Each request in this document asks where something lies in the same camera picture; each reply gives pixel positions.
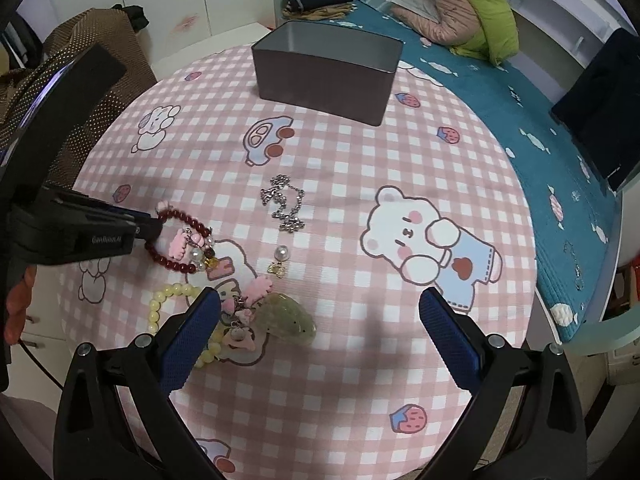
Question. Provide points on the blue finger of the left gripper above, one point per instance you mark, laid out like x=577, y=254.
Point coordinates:
x=147, y=228

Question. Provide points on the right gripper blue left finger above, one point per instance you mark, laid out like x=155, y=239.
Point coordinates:
x=183, y=338

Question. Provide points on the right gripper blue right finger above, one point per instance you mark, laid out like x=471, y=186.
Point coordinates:
x=456, y=337

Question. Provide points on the left human hand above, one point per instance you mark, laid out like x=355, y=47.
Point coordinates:
x=19, y=299

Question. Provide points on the green jade comb pendant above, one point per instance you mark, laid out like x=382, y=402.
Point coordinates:
x=283, y=317

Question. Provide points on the pearl gold earring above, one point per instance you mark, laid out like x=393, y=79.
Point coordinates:
x=281, y=256

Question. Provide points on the brown dotted blanket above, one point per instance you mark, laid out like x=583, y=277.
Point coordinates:
x=53, y=115

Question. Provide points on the pink checkered cartoon tablecloth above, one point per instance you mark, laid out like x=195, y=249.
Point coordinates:
x=372, y=216

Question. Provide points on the teal candy print bedspread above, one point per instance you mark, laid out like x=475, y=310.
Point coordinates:
x=576, y=217

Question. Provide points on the black bag on blanket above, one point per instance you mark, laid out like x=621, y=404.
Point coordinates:
x=136, y=17

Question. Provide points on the grey metal storage box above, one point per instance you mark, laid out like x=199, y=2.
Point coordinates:
x=342, y=71

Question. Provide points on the black hanging coat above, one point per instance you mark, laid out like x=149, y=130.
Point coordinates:
x=601, y=110

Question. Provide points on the folded tan clothes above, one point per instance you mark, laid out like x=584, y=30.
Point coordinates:
x=326, y=13

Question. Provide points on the white pillow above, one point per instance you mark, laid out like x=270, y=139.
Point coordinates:
x=424, y=8

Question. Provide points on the pink flower charm keychain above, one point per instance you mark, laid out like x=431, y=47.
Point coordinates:
x=240, y=312

